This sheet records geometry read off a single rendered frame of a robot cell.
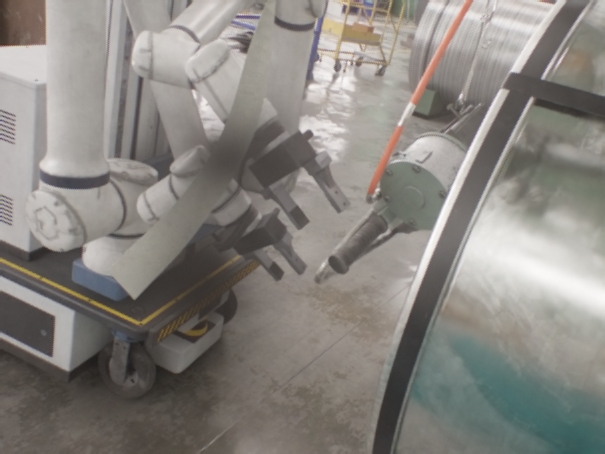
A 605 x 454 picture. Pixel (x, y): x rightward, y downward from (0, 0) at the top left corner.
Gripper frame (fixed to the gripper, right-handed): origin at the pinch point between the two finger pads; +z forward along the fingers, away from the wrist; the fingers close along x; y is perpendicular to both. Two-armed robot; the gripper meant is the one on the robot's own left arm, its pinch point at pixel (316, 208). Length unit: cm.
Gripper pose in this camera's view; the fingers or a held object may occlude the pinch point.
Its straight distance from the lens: 110.1
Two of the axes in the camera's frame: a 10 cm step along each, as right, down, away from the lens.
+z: 5.9, 8.0, 1.4
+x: -5.2, 2.3, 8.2
